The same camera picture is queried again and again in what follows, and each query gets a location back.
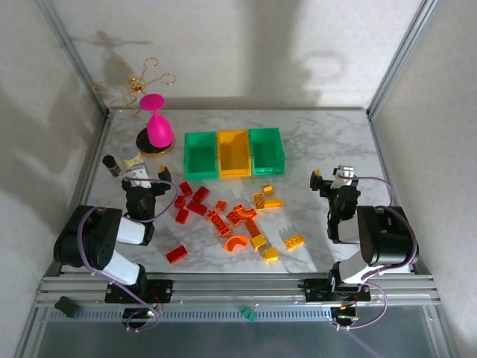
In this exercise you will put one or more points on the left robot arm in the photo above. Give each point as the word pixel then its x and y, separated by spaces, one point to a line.
pixel 130 229

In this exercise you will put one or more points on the green clip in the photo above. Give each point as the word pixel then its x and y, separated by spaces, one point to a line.
pixel 247 314

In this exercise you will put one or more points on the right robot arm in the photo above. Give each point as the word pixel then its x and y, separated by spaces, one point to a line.
pixel 387 238

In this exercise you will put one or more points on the aluminium side rail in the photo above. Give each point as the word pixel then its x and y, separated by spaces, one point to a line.
pixel 381 149
pixel 85 190

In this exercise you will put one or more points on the orange winged lego plate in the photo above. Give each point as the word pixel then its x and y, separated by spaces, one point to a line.
pixel 219 223

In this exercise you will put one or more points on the long red lego brick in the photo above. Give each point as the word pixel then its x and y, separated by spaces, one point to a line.
pixel 176 254

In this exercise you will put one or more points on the cream jar with grey lid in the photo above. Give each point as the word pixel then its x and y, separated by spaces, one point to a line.
pixel 130 153

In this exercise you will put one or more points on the orange lego arch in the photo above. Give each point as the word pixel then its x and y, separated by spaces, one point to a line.
pixel 234 241
pixel 247 213

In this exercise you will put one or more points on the long orange lego plate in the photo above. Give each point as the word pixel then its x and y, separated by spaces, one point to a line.
pixel 254 229

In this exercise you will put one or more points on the yellow six-stud lego brick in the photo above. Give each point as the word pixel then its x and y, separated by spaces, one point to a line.
pixel 294 242

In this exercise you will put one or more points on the small circuit board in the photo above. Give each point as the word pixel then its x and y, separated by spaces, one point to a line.
pixel 344 317
pixel 138 317

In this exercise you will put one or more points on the pink plastic goblet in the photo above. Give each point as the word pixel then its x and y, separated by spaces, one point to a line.
pixel 159 130

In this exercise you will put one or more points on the aluminium front rail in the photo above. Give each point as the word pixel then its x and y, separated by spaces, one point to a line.
pixel 238 289

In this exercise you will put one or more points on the aluminium frame post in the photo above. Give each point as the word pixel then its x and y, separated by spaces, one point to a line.
pixel 401 56
pixel 75 56

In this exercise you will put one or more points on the small black bottle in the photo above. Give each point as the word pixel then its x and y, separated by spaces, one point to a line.
pixel 112 166

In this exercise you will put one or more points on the yellow plastic bin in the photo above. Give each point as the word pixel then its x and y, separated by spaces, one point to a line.
pixel 234 154

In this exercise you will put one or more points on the grey metal panel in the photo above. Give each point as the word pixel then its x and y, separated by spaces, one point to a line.
pixel 238 343

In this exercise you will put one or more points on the yellow curved lego piece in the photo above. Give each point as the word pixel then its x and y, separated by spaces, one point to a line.
pixel 274 203

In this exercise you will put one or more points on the perforated metal strip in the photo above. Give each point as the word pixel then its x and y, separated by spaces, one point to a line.
pixel 208 315

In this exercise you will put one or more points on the orange square lego brick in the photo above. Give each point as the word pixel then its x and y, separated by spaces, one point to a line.
pixel 234 218

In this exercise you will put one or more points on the grey toy block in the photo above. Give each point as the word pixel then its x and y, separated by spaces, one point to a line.
pixel 345 174

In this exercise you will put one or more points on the green plastic bin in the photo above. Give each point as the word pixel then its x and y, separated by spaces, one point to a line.
pixel 266 153
pixel 201 160

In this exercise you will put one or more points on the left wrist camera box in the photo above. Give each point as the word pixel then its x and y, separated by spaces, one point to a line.
pixel 138 174

